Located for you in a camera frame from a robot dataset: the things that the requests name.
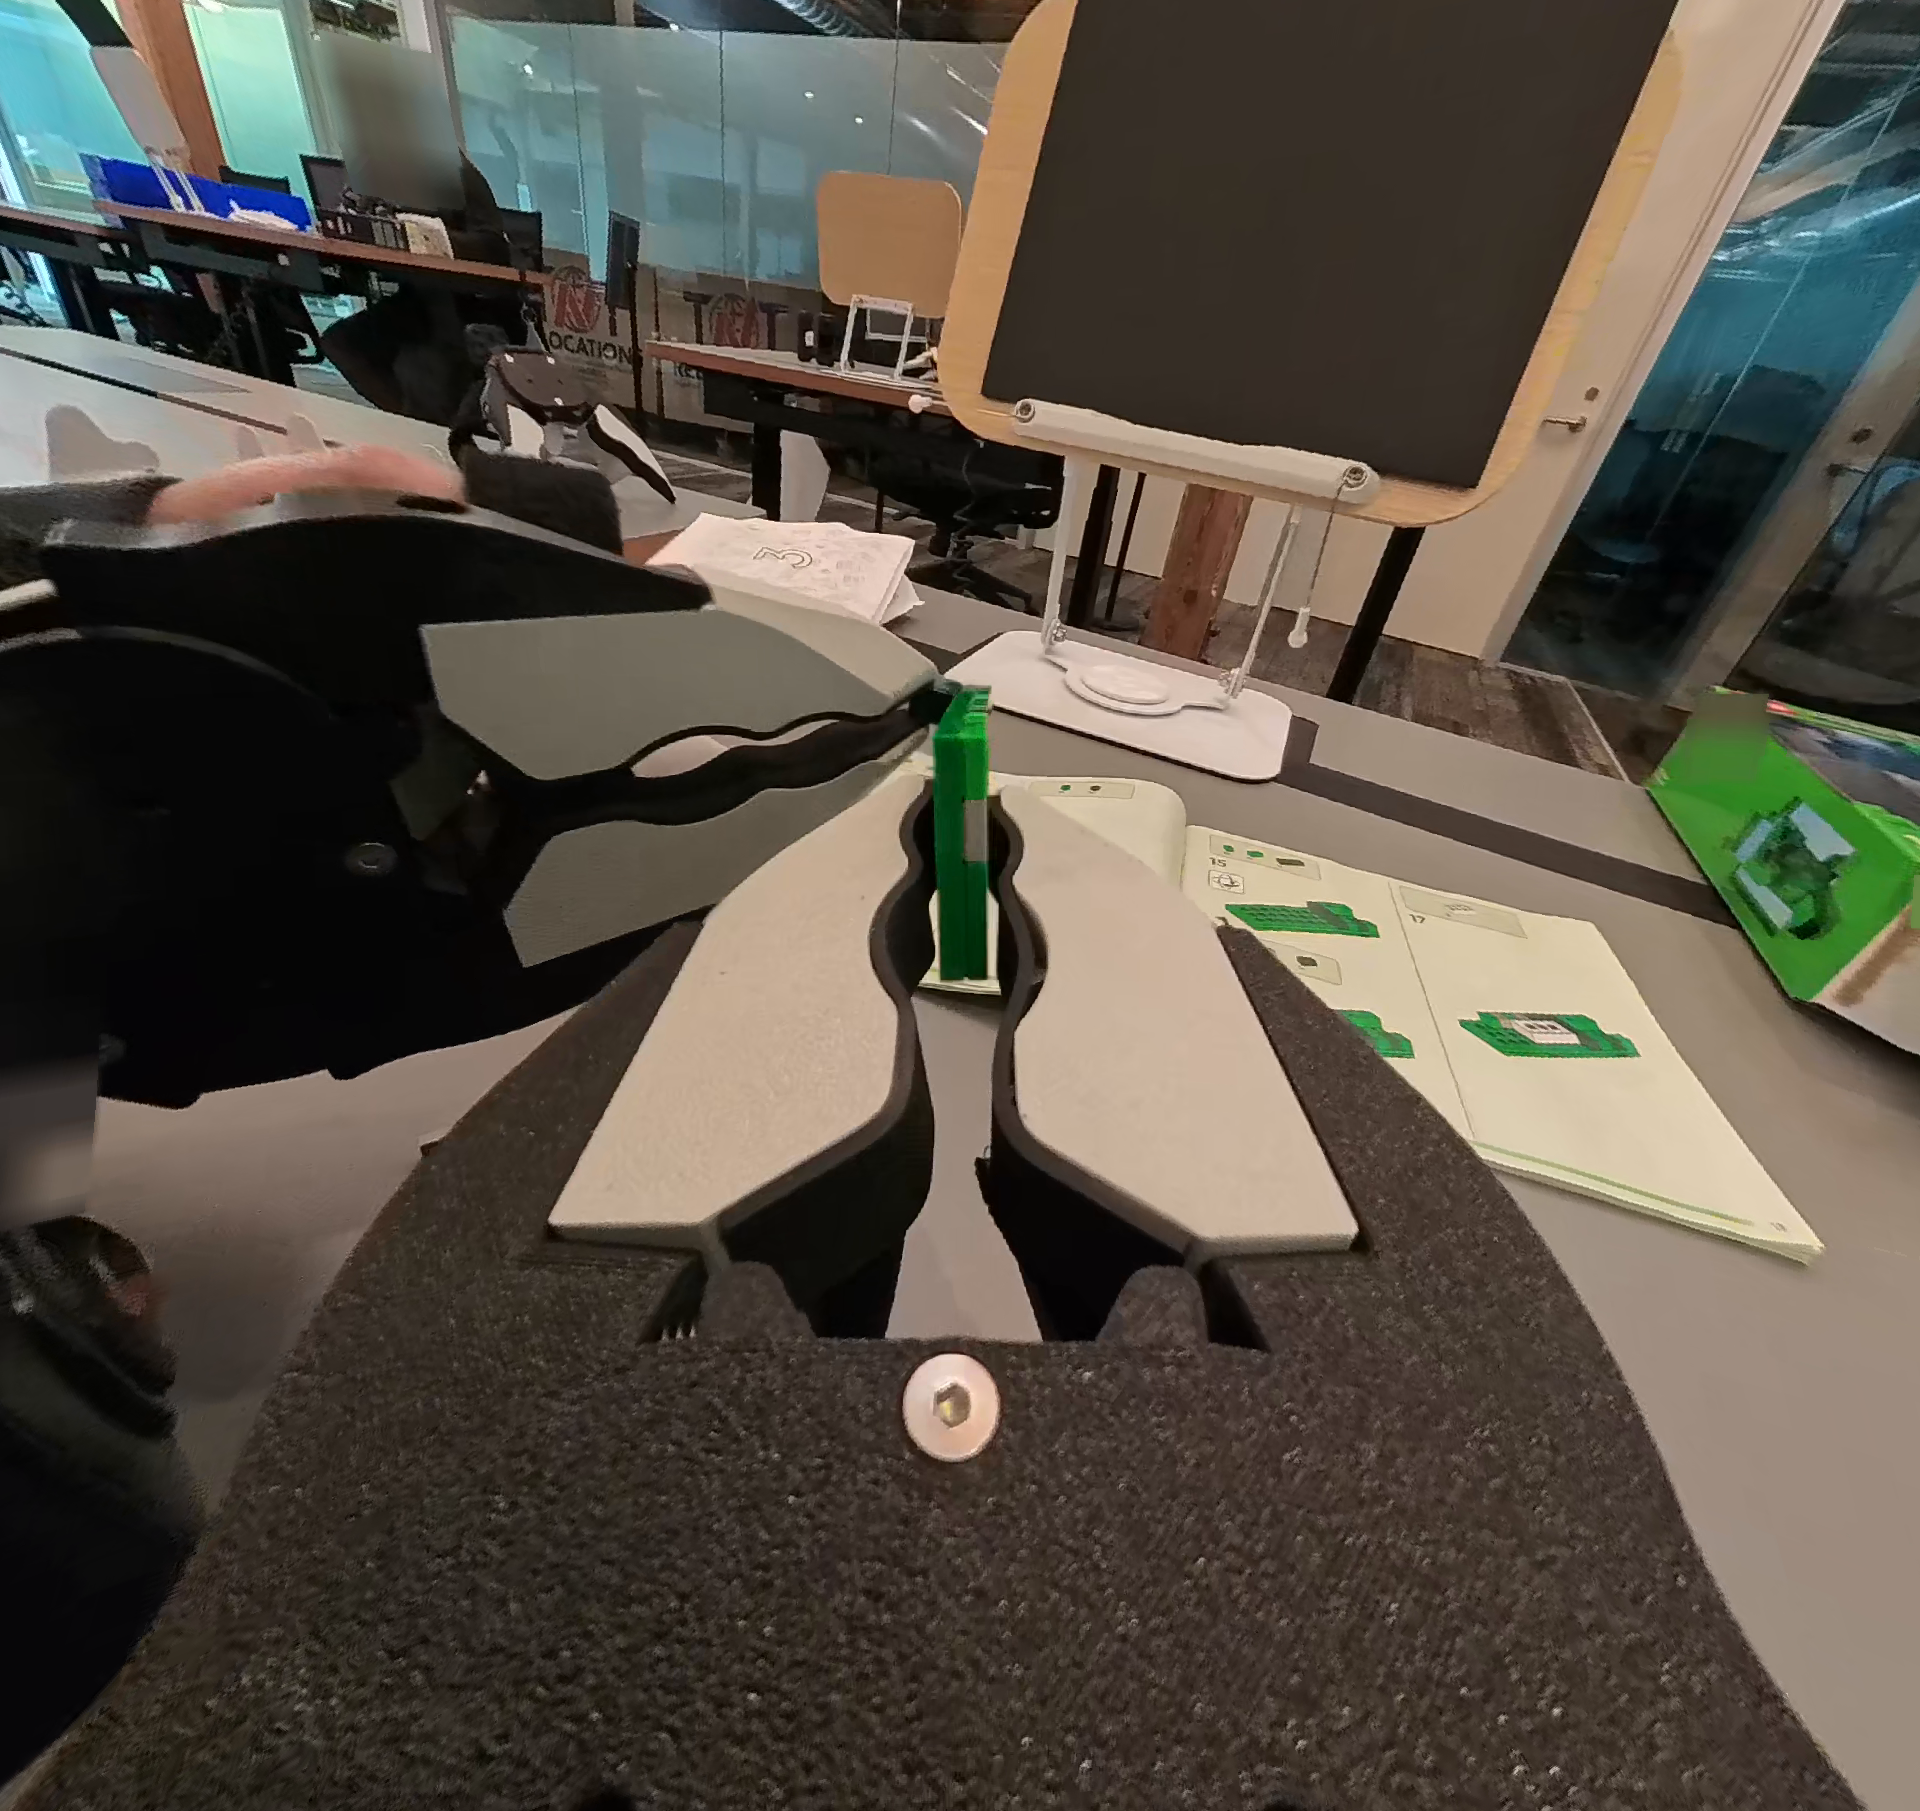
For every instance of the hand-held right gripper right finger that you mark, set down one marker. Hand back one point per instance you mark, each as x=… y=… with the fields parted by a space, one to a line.
x=1170 y=1078

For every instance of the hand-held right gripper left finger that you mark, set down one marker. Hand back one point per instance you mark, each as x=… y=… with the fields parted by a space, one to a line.
x=752 y=1078

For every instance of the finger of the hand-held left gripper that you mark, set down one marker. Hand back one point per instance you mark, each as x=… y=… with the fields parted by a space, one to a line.
x=661 y=867
x=677 y=686

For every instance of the green brick plate assembly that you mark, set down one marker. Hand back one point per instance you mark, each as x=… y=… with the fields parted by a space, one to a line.
x=961 y=822

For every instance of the person's left forearm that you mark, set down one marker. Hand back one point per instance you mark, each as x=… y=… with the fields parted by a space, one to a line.
x=77 y=511

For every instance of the brown-topped desk with black legs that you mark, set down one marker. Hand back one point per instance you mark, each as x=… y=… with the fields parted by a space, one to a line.
x=780 y=363

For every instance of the brown-edged neighbour desk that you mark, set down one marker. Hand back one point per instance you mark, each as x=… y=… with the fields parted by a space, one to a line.
x=300 y=410

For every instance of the long brown desk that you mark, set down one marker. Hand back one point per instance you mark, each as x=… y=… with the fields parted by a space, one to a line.
x=300 y=250

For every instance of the grey desk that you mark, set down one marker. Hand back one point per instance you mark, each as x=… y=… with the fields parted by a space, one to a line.
x=1725 y=1316

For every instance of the person's left hand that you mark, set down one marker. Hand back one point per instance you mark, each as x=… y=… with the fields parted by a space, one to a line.
x=330 y=478

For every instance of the crumpled white paper bag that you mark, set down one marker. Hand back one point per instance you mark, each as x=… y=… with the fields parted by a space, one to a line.
x=795 y=568

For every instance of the idle black white gripper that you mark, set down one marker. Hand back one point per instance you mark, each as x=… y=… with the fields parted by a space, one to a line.
x=540 y=401

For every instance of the black office chair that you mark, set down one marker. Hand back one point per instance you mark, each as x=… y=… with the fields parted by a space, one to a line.
x=976 y=506
x=405 y=356

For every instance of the open building instruction booklet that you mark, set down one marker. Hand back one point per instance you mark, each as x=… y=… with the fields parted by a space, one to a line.
x=1531 y=1031

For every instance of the tan-backed board on white stand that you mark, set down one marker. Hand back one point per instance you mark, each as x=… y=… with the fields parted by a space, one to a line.
x=889 y=237

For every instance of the blue plastic crate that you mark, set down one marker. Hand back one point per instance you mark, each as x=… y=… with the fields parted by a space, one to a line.
x=196 y=201

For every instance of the green toy set box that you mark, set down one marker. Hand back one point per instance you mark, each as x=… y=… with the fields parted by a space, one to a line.
x=1786 y=852

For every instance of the person's dark knit clothing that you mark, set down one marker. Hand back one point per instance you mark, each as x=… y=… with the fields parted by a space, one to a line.
x=77 y=1465

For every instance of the orange wooden pillar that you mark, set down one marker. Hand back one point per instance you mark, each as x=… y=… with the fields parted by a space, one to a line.
x=144 y=11

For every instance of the black board on white stand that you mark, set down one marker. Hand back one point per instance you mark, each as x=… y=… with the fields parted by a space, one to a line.
x=1320 y=193

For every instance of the wooden post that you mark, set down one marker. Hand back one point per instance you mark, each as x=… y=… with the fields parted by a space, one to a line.
x=1201 y=568

